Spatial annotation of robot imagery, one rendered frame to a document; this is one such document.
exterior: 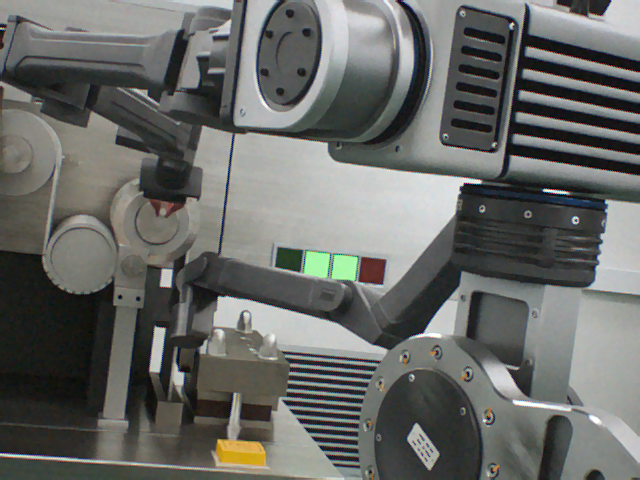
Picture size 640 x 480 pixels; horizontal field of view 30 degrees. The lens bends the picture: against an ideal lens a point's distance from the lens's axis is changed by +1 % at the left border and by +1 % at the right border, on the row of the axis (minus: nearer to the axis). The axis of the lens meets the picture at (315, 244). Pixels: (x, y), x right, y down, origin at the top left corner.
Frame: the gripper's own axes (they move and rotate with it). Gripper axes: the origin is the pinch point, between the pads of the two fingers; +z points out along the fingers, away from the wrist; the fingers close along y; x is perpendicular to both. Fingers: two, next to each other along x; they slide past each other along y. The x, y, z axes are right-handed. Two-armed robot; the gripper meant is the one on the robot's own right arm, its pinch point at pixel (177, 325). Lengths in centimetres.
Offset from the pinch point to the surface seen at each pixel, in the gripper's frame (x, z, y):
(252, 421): -14.0, 7.6, 15.5
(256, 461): -28.3, -17.1, 12.1
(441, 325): 111, 241, 136
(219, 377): -9.5, -1.4, 7.7
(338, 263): 25.6, 19.7, 34.5
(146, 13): 65, -2, -11
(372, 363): 94, 249, 107
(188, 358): -5.4, 1.5, 2.4
